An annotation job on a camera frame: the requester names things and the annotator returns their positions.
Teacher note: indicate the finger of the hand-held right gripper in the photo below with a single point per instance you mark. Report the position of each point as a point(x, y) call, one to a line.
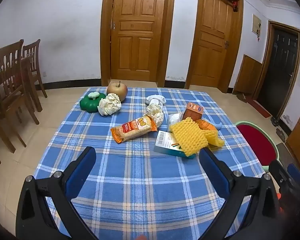
point(296, 173)

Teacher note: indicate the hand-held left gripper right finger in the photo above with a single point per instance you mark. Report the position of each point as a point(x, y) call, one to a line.
point(213, 172)

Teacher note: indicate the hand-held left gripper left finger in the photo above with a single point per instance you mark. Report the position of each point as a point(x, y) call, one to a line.
point(81, 172)

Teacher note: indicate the yellow foam fruit net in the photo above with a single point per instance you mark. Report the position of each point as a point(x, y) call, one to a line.
point(188, 136)

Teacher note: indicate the pale blue plastic piece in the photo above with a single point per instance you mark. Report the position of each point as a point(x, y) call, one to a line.
point(218, 125)

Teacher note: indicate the orange toy carrot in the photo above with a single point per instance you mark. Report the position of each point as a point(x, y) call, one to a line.
point(205, 125)

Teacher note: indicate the red bin with green rim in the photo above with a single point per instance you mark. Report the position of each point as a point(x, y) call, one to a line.
point(257, 142)

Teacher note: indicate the orange carton box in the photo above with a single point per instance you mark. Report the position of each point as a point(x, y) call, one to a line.
point(192, 112)

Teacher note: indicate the orange snack packet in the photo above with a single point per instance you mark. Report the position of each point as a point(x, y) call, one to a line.
point(133, 129)

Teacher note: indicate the round white paper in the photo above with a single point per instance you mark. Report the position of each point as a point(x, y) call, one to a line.
point(109, 104)

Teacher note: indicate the grey floor mat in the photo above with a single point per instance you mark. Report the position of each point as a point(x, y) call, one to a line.
point(287, 155)

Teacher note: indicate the wooden cabinet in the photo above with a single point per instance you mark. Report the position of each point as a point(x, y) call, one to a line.
point(298, 140)

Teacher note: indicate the dark shoe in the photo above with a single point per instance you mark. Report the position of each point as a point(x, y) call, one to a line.
point(274, 121)

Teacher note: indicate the white box with barcode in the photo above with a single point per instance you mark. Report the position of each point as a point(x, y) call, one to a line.
point(166, 142)

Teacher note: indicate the blue plaid tablecloth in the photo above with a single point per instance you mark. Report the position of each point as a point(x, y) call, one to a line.
point(140, 180)

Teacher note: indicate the white plastic bag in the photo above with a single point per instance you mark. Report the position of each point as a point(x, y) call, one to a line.
point(175, 121)

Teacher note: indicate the green pumpkin-shaped container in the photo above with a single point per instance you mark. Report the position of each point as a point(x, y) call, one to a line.
point(88, 105)

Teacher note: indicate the red doormat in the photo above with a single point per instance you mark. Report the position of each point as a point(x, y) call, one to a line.
point(259, 107)

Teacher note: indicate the brown slipper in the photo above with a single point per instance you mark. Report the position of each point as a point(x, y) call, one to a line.
point(241, 97)

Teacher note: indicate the long crumpled white paper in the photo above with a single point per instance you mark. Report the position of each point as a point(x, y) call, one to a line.
point(156, 112)

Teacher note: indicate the brown apple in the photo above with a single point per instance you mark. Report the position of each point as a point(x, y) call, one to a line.
point(117, 91)

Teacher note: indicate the black entrance door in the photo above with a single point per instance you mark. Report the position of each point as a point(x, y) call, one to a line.
point(277, 72)

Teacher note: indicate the large wooden chair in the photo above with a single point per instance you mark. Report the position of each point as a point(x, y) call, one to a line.
point(7, 80)

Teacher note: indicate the small wooden chair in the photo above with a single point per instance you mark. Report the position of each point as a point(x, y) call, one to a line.
point(32, 62)

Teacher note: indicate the narrow wooden door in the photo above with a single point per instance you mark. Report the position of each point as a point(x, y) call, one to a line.
point(212, 42)

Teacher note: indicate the wide wooden door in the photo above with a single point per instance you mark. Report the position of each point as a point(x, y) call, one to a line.
point(137, 30)

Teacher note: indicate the red door decoration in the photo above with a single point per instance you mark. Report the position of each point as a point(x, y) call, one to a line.
point(234, 5)

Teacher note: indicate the wooden wall panel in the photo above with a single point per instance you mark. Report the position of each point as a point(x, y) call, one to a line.
point(247, 76)

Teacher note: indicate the wall meter box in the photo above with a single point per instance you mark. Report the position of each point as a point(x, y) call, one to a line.
point(256, 24)

